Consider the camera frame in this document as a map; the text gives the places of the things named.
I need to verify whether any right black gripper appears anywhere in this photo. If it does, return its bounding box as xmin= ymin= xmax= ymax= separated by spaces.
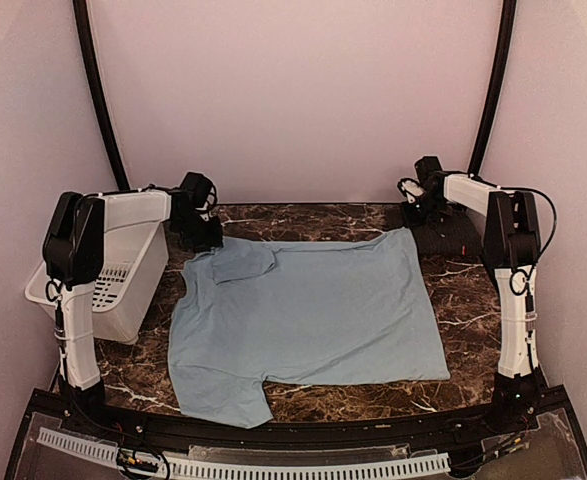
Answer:
xmin=400 ymin=192 xmax=446 ymax=228

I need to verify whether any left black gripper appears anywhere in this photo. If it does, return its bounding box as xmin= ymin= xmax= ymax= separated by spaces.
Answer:
xmin=174 ymin=211 xmax=224 ymax=252

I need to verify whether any black pinstriped shirt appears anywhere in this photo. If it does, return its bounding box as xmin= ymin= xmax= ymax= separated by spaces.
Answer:
xmin=410 ymin=211 xmax=482 ymax=257

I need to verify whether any light blue garment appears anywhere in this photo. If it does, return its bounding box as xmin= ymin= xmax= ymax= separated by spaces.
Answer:
xmin=168 ymin=228 xmax=450 ymax=429

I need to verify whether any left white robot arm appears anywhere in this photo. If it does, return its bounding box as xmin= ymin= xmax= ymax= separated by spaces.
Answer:
xmin=25 ymin=172 xmax=223 ymax=436

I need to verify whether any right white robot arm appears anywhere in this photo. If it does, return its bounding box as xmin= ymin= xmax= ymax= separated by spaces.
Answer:
xmin=397 ymin=170 xmax=558 ymax=434

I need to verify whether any white plastic laundry bin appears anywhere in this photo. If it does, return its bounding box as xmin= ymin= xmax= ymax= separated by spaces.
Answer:
xmin=24 ymin=199 xmax=170 ymax=346

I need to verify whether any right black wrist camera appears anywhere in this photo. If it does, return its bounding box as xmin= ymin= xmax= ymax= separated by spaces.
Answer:
xmin=414 ymin=156 xmax=442 ymax=188

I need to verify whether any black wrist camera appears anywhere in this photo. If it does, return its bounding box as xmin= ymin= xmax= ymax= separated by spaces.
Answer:
xmin=180 ymin=172 xmax=218 ymax=210
xmin=414 ymin=156 xmax=442 ymax=188

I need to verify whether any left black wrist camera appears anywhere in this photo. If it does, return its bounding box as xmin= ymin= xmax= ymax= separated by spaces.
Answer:
xmin=180 ymin=172 xmax=218 ymax=210

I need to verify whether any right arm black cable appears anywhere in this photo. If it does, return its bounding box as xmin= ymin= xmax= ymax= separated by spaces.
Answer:
xmin=510 ymin=187 xmax=559 ymax=296

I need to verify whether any right black frame post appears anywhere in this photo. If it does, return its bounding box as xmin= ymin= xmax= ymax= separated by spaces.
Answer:
xmin=467 ymin=0 xmax=517 ymax=176

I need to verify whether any black frame post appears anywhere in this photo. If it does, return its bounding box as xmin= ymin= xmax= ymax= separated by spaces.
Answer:
xmin=71 ymin=0 xmax=130 ymax=191
xmin=467 ymin=0 xmax=517 ymax=176

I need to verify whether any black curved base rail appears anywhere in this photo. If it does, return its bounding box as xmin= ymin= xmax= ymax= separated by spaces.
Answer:
xmin=5 ymin=386 xmax=587 ymax=479

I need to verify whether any white slotted cable duct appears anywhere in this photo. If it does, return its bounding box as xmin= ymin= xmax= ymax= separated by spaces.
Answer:
xmin=37 ymin=427 xmax=450 ymax=480

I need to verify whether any left black frame post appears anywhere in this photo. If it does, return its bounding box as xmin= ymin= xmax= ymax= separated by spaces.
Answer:
xmin=71 ymin=0 xmax=130 ymax=191

